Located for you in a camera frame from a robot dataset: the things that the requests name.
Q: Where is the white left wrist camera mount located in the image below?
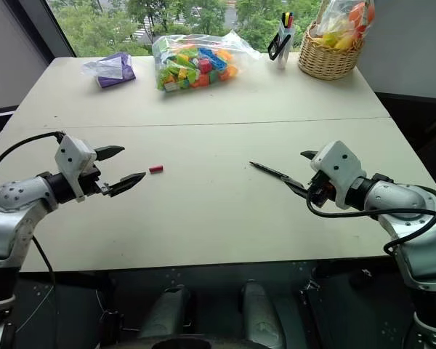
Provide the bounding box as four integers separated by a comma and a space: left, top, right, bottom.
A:
54, 135, 98, 203

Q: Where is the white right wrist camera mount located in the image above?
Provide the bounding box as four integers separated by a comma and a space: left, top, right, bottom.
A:
310, 140, 367, 210

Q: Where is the purple packet in plastic bag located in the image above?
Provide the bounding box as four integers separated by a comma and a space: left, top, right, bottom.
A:
81, 52, 137, 89

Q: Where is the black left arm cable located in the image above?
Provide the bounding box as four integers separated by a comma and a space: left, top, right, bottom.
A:
0, 131, 66, 182

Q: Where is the bag of colourful building blocks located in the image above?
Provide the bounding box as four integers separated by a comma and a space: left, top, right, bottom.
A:
151, 31, 263, 94

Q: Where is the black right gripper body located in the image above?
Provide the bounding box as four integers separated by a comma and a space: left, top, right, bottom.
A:
306, 172, 337, 210

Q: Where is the grey rounded robot leg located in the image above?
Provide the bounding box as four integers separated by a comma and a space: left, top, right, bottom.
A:
137, 285, 192, 341
239, 279, 288, 349

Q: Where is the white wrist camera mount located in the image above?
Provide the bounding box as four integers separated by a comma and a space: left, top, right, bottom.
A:
54, 135, 98, 203
310, 140, 367, 210

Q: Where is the translucent pen holder cup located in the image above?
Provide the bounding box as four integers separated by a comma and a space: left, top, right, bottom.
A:
275, 20, 296, 70

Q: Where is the black loop strap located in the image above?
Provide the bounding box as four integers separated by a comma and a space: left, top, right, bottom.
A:
267, 31, 292, 61

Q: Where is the plastic bag of toy fruit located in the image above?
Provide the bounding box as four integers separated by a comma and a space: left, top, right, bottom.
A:
314, 0, 376, 50

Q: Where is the woven wicker basket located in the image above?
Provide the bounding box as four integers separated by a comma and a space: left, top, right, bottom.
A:
297, 20, 366, 81

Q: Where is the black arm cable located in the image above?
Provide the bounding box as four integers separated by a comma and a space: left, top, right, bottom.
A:
0, 131, 66, 182
306, 185, 436, 257

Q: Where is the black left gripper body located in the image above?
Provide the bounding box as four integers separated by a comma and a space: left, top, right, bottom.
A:
78, 165, 112, 198

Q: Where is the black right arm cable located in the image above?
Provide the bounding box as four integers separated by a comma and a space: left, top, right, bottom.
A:
306, 185, 436, 257

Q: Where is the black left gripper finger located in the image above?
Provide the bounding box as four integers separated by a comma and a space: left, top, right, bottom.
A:
107, 172, 148, 198
94, 145, 126, 162

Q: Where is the thin black hanging cable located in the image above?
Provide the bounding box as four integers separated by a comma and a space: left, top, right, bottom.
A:
31, 234, 58, 349

